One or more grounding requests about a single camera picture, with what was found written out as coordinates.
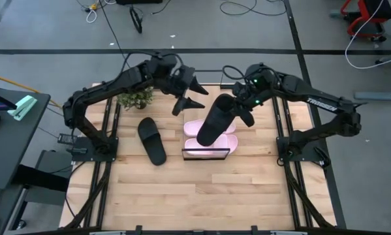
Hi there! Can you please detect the black box on floor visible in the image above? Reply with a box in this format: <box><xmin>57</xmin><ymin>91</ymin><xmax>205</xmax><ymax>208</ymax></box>
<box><xmin>115</xmin><ymin>0</ymin><xmax>164</xmax><ymax>5</ymax></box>

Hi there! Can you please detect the dark side desk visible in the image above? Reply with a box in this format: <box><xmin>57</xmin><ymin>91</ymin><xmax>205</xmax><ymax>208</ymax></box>
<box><xmin>0</xmin><ymin>85</ymin><xmax>51</xmax><ymax>235</ymax></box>

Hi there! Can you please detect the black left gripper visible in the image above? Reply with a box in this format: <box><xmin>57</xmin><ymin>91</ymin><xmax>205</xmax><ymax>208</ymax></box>
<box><xmin>164</xmin><ymin>65</ymin><xmax>210</xmax><ymax>117</ymax></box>

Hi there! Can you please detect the curled black floor cable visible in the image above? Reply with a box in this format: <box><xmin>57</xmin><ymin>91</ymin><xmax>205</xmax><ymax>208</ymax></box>
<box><xmin>219</xmin><ymin>0</ymin><xmax>288</xmax><ymax>17</ymax></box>

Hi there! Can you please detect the white floor cable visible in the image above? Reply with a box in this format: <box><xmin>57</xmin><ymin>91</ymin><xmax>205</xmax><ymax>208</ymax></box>
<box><xmin>344</xmin><ymin>0</ymin><xmax>391</xmax><ymax>71</ymax></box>

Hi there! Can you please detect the black slide sandal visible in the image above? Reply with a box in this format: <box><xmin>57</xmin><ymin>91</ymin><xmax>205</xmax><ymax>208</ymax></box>
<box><xmin>137</xmin><ymin>117</ymin><xmax>168</xmax><ymax>166</ymax></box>
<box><xmin>196</xmin><ymin>93</ymin><xmax>237</xmax><ymax>148</ymax></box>

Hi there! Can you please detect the small green potted plant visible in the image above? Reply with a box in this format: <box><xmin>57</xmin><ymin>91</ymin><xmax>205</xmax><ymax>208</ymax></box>
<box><xmin>116</xmin><ymin>86</ymin><xmax>155</xmax><ymax>111</ymax></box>

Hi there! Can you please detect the mint green stapler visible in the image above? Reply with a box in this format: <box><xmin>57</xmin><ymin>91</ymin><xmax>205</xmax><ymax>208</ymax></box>
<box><xmin>7</xmin><ymin>95</ymin><xmax>39</xmax><ymax>122</ymax></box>

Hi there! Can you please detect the black power adapter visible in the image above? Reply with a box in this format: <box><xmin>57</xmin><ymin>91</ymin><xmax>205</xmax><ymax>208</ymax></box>
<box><xmin>57</xmin><ymin>133</ymin><xmax>78</xmax><ymax>146</ymax></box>

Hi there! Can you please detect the grey desk foot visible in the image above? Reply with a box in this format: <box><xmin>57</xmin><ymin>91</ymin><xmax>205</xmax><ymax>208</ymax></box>
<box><xmin>353</xmin><ymin>50</ymin><xmax>391</xmax><ymax>102</ymax></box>

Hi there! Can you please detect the pink slide sandal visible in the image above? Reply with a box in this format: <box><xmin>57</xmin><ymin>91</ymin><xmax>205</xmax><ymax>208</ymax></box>
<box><xmin>183</xmin><ymin>118</ymin><xmax>237</xmax><ymax>138</ymax></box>
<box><xmin>184</xmin><ymin>133</ymin><xmax>239</xmax><ymax>157</ymax></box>

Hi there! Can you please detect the yellow cable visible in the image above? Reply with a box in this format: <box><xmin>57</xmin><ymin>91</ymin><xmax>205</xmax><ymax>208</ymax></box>
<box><xmin>0</xmin><ymin>72</ymin><xmax>64</xmax><ymax>109</ymax></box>

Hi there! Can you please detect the white cord with yellow plug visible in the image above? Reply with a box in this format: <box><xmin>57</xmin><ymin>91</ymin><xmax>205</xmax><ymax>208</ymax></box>
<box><xmin>84</xmin><ymin>0</ymin><xmax>117</xmax><ymax>24</ymax></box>

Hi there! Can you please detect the long black floor cable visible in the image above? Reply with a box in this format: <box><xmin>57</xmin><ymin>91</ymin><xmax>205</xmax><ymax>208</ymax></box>
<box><xmin>98</xmin><ymin>0</ymin><xmax>133</xmax><ymax>68</ymax></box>

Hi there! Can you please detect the red and black cart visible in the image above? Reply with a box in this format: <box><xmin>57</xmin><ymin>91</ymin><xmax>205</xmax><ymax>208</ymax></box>
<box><xmin>339</xmin><ymin>0</ymin><xmax>391</xmax><ymax>42</ymax></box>

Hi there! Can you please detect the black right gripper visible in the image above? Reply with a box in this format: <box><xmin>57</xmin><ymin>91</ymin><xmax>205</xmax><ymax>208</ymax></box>
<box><xmin>232</xmin><ymin>81</ymin><xmax>265</xmax><ymax>129</ymax></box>

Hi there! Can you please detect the black aluminium table frame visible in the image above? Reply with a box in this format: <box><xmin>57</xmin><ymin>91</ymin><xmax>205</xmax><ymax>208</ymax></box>
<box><xmin>63</xmin><ymin>83</ymin><xmax>347</xmax><ymax>235</ymax></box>

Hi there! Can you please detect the black strap loop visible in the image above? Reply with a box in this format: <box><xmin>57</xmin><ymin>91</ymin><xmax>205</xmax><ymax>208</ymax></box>
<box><xmin>129</xmin><ymin>5</ymin><xmax>144</xmax><ymax>35</ymax></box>

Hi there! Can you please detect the silver bracket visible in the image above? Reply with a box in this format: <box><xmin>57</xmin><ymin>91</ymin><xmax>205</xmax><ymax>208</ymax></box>
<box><xmin>89</xmin><ymin>230</ymin><xmax>127</xmax><ymax>235</ymax></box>
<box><xmin>270</xmin><ymin>230</ymin><xmax>309</xmax><ymax>235</ymax></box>

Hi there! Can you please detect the wooden shelf with black frame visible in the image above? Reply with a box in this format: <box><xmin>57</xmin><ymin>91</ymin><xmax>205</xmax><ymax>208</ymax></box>
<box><xmin>181</xmin><ymin>66</ymin><xmax>230</xmax><ymax>160</ymax></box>

